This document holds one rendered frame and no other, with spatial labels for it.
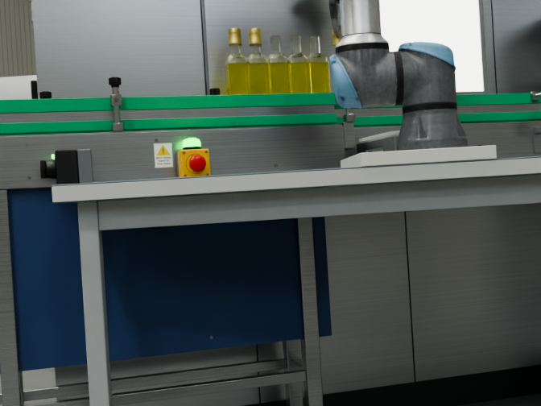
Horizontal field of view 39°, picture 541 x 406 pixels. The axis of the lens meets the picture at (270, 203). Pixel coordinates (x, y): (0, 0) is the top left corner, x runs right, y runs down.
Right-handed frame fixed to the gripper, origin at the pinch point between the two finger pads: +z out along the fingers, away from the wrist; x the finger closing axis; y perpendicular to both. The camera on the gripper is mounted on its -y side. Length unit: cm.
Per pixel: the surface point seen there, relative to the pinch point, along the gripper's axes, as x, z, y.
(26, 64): 725, -30, -735
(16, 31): 727, -81, -749
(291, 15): 3.0, -6.4, -15.2
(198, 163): -56, 30, -17
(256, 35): -18.1, -0.3, -17.2
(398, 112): 2.4, 23.2, 15.8
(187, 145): -52, 26, -22
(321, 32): 8.2, -1.0, -7.8
